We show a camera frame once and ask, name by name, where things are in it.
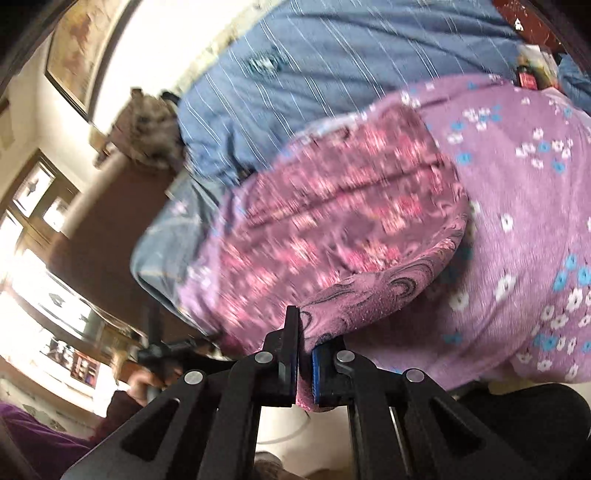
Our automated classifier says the maroon pink floral garment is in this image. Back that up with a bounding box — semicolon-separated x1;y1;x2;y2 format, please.
177;100;468;410

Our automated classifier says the grey star pattern pillow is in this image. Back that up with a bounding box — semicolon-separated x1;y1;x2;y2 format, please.
130;172;226;321

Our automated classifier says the brown wooden headboard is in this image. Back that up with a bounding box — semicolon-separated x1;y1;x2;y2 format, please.
45;151;205;342

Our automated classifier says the purple floral bed sheet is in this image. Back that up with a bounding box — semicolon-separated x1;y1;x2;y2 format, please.
345;74;590;389

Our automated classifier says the camouflage floral cloth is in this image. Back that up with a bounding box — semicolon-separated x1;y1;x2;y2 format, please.
109;88;185;173

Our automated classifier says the blue plaid quilt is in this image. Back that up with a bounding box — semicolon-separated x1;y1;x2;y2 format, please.
177;1;521;185

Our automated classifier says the small dark red-label bottle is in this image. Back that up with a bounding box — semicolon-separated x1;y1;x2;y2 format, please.
516;55;539;91

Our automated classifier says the blue denim garment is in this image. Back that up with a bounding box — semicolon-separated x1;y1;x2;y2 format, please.
558;54;591;114

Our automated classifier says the dark red plastic bag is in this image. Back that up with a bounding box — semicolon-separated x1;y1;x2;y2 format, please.
492;0;561;49

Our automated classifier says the framed wall picture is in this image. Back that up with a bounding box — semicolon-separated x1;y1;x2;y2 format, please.
45;0;138;121

